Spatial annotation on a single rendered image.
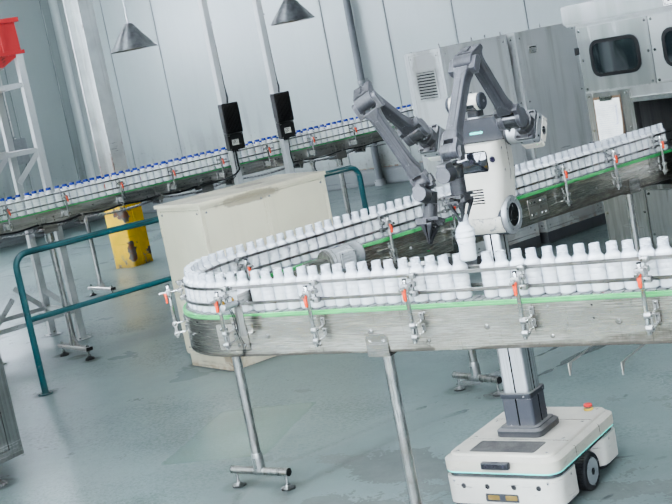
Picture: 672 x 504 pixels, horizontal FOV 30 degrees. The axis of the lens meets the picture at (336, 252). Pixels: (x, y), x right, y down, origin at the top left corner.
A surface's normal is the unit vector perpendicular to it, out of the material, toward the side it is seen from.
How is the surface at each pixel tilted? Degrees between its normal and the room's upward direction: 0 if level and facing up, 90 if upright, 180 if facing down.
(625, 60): 90
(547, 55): 90
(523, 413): 90
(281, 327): 90
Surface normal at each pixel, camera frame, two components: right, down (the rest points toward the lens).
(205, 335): -0.77, 0.24
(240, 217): 0.61, 0.00
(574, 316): -0.55, 0.23
